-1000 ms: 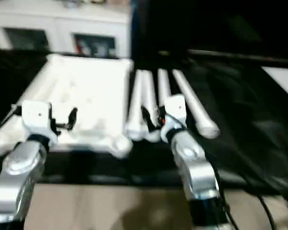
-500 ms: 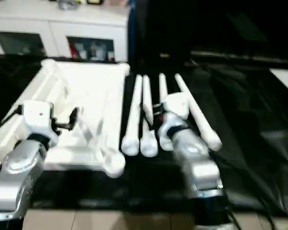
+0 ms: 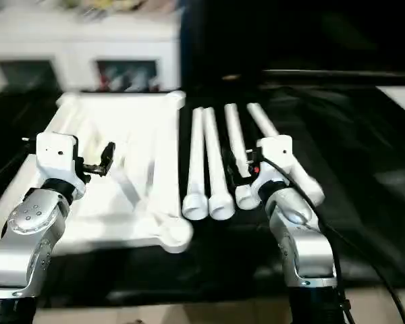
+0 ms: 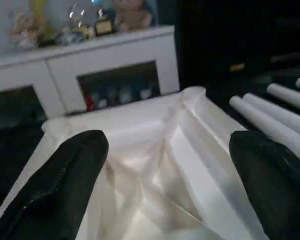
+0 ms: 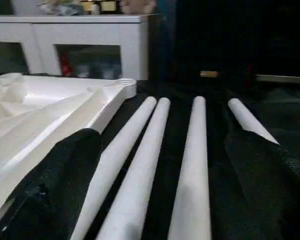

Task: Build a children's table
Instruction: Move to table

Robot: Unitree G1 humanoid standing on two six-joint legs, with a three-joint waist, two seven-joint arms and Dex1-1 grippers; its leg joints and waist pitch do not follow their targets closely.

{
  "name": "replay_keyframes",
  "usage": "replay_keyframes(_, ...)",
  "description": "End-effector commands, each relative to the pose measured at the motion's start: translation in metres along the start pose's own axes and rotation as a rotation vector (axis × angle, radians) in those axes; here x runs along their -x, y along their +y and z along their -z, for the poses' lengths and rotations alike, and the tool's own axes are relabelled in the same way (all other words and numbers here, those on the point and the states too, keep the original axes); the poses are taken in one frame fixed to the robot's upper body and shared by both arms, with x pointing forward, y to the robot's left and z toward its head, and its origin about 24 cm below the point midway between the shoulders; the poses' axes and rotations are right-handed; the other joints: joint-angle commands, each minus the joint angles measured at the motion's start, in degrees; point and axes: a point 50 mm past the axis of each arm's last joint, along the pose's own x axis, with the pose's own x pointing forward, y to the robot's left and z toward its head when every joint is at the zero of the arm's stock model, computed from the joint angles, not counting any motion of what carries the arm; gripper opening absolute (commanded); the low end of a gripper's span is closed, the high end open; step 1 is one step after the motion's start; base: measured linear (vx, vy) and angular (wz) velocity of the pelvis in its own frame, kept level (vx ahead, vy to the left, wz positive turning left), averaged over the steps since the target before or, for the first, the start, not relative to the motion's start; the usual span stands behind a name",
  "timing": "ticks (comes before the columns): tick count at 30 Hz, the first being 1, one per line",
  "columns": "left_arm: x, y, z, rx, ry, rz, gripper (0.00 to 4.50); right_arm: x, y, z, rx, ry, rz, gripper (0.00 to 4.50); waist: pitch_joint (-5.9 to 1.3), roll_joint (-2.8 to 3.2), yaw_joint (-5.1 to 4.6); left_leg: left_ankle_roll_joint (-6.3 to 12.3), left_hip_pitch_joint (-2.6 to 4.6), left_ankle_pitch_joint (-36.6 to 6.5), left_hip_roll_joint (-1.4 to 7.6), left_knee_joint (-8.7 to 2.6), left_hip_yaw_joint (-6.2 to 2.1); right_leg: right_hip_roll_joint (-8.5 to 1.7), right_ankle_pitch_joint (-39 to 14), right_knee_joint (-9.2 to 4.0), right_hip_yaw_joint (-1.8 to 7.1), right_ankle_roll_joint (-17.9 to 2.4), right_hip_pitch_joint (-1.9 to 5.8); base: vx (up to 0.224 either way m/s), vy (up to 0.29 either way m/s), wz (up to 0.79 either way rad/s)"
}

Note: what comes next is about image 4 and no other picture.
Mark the clear glass ornament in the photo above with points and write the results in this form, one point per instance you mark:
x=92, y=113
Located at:
x=77, y=22

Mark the white plastic table top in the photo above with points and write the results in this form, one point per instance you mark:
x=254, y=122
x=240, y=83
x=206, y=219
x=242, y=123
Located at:
x=160, y=165

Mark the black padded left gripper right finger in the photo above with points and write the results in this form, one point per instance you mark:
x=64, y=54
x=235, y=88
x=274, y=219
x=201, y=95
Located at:
x=280, y=195

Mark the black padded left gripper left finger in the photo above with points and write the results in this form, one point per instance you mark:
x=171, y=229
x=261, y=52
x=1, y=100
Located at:
x=50, y=200

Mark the white sideboard with glass doors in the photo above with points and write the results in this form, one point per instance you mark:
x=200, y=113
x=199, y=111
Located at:
x=60, y=75

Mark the brown teddy bear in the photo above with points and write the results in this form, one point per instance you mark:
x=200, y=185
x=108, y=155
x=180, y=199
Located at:
x=132, y=17

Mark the small gold trophy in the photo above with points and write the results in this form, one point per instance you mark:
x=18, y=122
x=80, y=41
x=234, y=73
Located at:
x=104, y=26

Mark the yellow plush toy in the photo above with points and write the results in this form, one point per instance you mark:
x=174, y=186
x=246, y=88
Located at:
x=32, y=27

